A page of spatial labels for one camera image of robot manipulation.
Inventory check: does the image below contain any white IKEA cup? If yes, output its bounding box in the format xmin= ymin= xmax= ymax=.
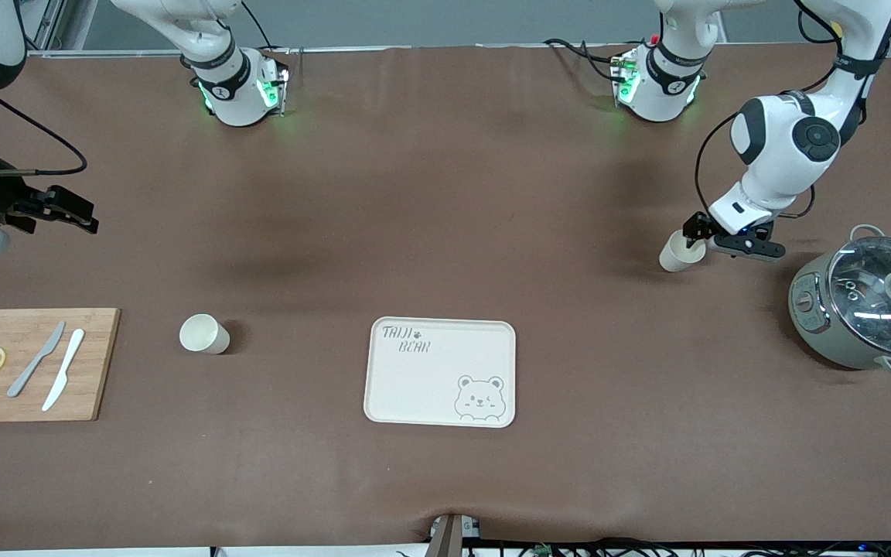
xmin=179 ymin=313 xmax=231 ymax=355
xmin=659 ymin=229 xmax=707 ymax=273

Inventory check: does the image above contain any white plastic knife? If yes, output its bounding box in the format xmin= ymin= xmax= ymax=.
xmin=41 ymin=328 xmax=86 ymax=412

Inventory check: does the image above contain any glass lid with copper knob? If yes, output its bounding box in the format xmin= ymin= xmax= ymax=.
xmin=827 ymin=236 xmax=891 ymax=350

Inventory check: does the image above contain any aluminium frame profile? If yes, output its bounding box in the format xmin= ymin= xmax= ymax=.
xmin=26 ymin=0 xmax=75 ymax=53

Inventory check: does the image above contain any black base cable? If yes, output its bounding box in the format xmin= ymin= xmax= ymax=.
xmin=242 ymin=0 xmax=275 ymax=51
xmin=542 ymin=35 xmax=651 ymax=84

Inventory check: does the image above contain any grey plastic knife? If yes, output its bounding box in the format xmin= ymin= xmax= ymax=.
xmin=6 ymin=320 xmax=67 ymax=398

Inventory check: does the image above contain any wooden cutting board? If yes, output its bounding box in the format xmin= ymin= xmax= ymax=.
xmin=0 ymin=308 xmax=121 ymax=423

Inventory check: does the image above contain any cream tray with bear print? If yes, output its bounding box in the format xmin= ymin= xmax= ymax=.
xmin=363 ymin=316 xmax=517 ymax=429

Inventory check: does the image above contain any metal table edge bracket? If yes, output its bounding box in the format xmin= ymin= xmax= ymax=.
xmin=428 ymin=513 xmax=483 ymax=557

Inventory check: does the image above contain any grey-green electric cooking pot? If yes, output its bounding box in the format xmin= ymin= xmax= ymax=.
xmin=788 ymin=224 xmax=891 ymax=378

